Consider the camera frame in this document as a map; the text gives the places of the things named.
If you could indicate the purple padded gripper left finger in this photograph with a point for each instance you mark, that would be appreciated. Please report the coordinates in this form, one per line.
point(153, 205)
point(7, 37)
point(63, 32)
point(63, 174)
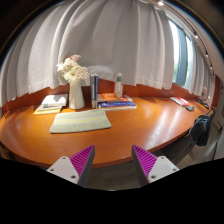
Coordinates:
point(76, 168)

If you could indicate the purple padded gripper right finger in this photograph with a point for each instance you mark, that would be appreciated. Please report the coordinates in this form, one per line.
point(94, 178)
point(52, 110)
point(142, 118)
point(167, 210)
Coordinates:
point(149, 167)

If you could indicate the light green striped towel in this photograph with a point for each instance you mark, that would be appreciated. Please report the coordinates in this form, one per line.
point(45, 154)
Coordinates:
point(74, 122)

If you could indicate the yellow book under white book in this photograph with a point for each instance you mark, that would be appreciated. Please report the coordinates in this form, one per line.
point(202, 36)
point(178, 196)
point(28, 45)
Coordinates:
point(49, 110)

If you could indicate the white ceramic vase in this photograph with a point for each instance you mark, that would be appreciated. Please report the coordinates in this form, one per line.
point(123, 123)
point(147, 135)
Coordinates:
point(76, 99)

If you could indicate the blue flat book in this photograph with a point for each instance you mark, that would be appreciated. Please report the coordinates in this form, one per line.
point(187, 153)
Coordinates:
point(117, 105)

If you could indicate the white open book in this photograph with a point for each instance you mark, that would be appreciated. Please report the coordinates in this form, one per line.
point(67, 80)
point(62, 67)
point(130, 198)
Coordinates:
point(53, 101)

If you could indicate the small dark device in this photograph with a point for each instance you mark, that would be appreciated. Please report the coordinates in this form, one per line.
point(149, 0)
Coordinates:
point(190, 108)

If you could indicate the red book at right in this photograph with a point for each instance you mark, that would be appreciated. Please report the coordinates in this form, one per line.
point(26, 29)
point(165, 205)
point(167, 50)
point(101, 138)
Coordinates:
point(180, 101)

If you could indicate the orange flat book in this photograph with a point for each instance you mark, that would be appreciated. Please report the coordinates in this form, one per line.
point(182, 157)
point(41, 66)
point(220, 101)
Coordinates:
point(110, 97)

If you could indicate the clear plastic water bottle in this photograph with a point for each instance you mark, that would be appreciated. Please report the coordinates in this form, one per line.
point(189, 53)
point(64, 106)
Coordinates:
point(118, 88)

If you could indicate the blue upright book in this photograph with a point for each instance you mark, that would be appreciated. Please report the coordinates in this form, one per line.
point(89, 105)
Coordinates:
point(96, 90)

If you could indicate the grey upright book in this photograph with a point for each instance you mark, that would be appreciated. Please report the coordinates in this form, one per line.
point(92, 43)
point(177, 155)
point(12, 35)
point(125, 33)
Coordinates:
point(92, 87)

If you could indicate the white pink flower bouquet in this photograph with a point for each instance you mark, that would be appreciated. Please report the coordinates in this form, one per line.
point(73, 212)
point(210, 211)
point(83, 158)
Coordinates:
point(71, 71)

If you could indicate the white right curtain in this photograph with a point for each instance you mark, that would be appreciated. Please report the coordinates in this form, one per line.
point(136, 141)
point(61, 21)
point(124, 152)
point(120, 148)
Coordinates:
point(202, 82)

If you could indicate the white curtain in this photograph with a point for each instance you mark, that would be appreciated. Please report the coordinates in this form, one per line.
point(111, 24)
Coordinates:
point(202, 82)
point(129, 37)

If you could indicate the white left curtain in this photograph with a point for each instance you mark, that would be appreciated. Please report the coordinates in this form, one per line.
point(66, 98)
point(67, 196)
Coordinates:
point(129, 37)

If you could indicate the window with dark frame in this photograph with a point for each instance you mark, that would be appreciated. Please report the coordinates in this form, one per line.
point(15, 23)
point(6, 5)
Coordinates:
point(183, 55)

